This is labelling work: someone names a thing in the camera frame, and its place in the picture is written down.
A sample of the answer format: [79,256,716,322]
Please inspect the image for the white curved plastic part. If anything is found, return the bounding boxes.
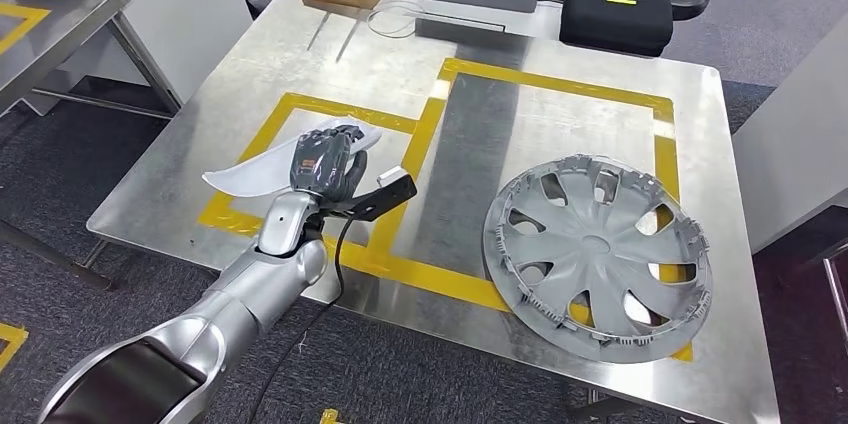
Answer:
[201,114,385,201]

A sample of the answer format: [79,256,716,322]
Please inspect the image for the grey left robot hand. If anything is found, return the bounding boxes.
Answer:
[288,125,370,204]

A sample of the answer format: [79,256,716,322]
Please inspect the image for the black camera bracket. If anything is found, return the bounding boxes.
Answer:
[316,172,419,224]

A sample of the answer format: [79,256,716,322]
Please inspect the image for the thin white cable loop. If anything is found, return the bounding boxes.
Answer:
[365,0,427,40]

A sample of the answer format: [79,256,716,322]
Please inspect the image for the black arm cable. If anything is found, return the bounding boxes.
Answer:
[245,212,359,424]

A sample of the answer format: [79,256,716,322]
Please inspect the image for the stainless steel table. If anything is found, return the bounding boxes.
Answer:
[0,0,184,293]
[820,253,848,346]

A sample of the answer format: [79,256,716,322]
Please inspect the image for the stainless steel workbench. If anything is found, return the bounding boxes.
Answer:
[86,0,784,424]

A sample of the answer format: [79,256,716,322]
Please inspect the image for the thin metal rod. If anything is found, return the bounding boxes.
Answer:
[334,18,360,65]
[306,10,333,53]

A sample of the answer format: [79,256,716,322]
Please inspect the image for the black zip case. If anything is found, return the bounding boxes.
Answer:
[558,0,676,59]

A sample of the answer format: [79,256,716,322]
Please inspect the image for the grey plastic wheel cover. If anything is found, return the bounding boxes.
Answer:
[481,153,715,366]

